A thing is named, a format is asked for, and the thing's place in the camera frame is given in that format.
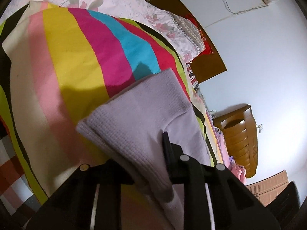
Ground colourful striped blanket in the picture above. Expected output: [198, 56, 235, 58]
[0, 1, 219, 206]

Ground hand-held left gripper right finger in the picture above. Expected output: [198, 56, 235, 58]
[162, 131, 281, 230]

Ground light wooden padded headboard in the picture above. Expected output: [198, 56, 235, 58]
[213, 104, 259, 179]

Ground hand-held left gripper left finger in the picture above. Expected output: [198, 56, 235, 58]
[25, 159, 135, 230]

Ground pink bed sheet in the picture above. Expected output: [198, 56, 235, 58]
[215, 127, 231, 166]

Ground dark wooden headboard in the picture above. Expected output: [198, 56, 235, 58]
[149, 0, 228, 85]

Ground lilac pants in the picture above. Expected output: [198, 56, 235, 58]
[76, 67, 217, 230]

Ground checked bed sheet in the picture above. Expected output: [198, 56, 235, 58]
[0, 62, 201, 221]

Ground light wooden wardrobe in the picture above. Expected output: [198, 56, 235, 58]
[246, 170, 288, 207]

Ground white wall pipe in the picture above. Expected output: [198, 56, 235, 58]
[206, 6, 265, 27]

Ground red embroidered pillow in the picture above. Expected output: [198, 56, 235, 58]
[185, 13, 215, 58]

